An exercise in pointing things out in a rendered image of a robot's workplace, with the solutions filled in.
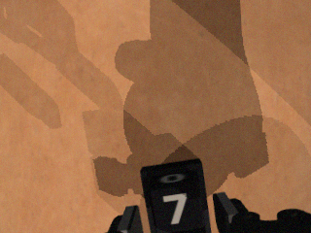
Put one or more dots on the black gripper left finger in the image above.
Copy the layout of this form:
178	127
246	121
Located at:
129	222

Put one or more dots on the black number cube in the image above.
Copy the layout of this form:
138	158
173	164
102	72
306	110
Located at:
176	202
197	230

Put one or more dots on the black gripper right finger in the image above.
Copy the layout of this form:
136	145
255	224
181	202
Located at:
243	221

